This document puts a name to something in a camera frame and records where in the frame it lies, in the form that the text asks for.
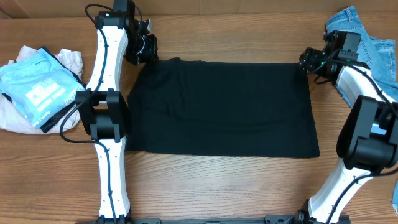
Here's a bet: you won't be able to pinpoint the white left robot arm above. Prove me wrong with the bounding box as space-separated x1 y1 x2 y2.
75 0 159 223

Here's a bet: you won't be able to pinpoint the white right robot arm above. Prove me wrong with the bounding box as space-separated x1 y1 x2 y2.
287 30 397 223

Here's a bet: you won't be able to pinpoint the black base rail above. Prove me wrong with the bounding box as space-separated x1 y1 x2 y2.
126 214 351 224

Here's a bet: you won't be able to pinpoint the light blue printed t-shirt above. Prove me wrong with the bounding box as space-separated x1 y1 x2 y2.
1 47 85 129

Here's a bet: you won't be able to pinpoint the blue denim jeans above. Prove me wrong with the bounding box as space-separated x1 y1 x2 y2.
325 6 398 215

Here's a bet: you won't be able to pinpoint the black t-shirt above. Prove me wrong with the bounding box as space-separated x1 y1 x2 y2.
126 58 320 158

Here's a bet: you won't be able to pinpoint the pale pink folded garment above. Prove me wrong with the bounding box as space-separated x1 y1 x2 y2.
1 45 83 134

